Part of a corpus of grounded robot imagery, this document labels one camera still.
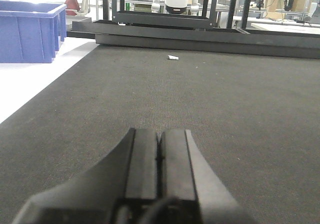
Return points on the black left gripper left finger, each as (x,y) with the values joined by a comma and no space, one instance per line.
(124,181)

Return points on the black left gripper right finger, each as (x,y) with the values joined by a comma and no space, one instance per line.
(190,192)

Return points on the dark grey carpet mat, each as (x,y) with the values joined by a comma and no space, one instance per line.
(256,120)

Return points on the blue plastic bin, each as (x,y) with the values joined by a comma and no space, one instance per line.
(31,32)

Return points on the white chair with red cloth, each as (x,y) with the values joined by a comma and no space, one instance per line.
(73,8)

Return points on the cardboard boxes in background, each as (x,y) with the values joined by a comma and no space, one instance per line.
(282,1)

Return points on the black metal frame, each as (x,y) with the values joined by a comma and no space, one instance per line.
(120,27)

